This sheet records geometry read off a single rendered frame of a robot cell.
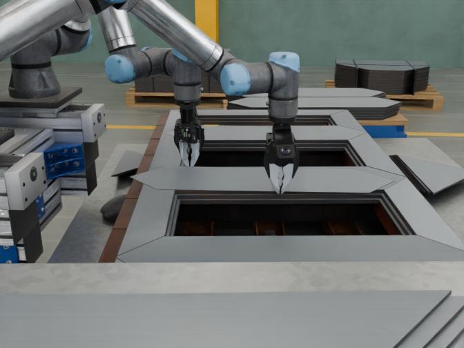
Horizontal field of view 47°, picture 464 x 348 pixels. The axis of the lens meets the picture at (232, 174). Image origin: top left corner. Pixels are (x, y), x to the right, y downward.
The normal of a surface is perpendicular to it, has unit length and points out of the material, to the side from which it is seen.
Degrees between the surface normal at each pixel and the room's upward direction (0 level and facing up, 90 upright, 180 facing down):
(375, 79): 90
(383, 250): 0
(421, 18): 90
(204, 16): 90
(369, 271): 0
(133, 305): 0
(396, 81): 90
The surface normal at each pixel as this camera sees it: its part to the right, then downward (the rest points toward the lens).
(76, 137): -0.07, 0.36
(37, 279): 0.00, -0.93
